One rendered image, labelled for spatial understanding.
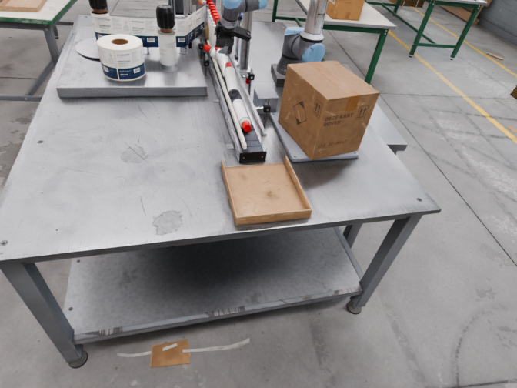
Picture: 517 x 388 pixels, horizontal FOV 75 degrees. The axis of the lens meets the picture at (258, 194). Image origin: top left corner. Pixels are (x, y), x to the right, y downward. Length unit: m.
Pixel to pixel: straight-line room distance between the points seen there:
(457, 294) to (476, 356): 0.36
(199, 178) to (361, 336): 1.19
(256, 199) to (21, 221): 0.73
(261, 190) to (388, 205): 0.47
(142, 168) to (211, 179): 0.26
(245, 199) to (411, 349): 1.25
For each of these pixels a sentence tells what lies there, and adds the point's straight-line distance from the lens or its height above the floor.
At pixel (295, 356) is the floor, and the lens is 1.82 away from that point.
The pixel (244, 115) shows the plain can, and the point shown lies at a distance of 1.44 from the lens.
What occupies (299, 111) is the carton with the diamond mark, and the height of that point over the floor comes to 0.99.
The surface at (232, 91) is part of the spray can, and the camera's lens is 1.67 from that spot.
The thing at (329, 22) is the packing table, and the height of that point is 0.77.
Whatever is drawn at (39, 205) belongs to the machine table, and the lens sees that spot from 1.27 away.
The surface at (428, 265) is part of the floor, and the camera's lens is 2.42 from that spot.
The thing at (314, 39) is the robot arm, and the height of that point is 1.12.
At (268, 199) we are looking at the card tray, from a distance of 1.20.
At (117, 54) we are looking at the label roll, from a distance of 1.77.
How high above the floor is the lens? 1.66
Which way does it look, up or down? 43 degrees down
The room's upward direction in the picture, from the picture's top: 9 degrees clockwise
